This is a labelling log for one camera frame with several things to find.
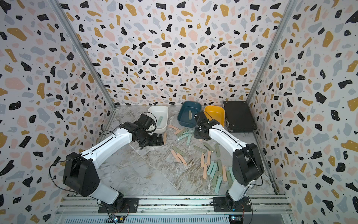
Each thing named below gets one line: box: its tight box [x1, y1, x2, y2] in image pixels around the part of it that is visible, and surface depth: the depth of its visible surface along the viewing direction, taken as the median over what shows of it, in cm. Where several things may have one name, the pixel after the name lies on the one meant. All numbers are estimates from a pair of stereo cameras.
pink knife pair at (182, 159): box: [176, 153, 188, 166], surface depth 92 cm
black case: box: [222, 100, 258, 133], surface depth 112 cm
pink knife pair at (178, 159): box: [171, 149, 181, 162], surface depth 94 cm
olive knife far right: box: [214, 143, 221, 158], surface depth 97 cm
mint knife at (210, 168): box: [206, 161, 215, 176], surface depth 89 cm
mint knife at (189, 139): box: [186, 133, 193, 146], surface depth 102 cm
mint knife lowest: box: [214, 176, 223, 194], surface depth 83 cm
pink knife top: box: [167, 124, 180, 131], surface depth 109 cm
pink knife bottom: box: [203, 162, 208, 180], surface depth 87 cm
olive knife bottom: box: [217, 159, 223, 176], surface depth 89 cm
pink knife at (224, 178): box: [222, 165, 228, 182], surface depth 87 cm
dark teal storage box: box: [177, 100, 202, 128], surface depth 119 cm
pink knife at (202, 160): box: [200, 153, 206, 168], surface depth 92 cm
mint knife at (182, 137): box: [176, 133, 189, 141], surface depth 103 cm
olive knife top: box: [176, 127, 188, 137], surface depth 108 cm
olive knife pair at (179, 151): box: [172, 145, 185, 156], surface depth 97 cm
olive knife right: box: [203, 141, 216, 153], surface depth 99 cm
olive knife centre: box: [192, 145, 207, 154], surface depth 99 cm
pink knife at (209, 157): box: [207, 150, 212, 166], surface depth 94 cm
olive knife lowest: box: [212, 170, 220, 188], surface depth 85 cm
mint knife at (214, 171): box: [210, 162, 218, 179], surface depth 87 cm
